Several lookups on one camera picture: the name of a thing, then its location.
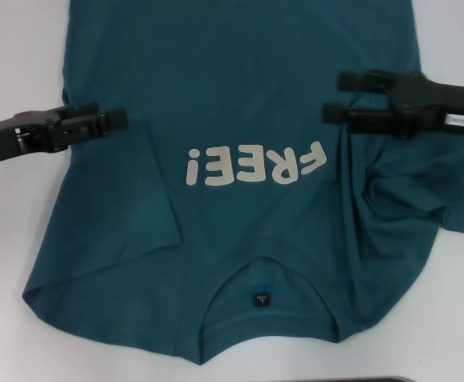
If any teal T-shirt with FREE print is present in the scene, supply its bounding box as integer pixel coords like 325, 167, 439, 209
20, 0, 464, 355

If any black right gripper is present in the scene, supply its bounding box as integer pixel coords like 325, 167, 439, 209
322, 70, 464, 139

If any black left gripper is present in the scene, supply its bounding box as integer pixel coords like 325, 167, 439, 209
0, 102, 129, 168

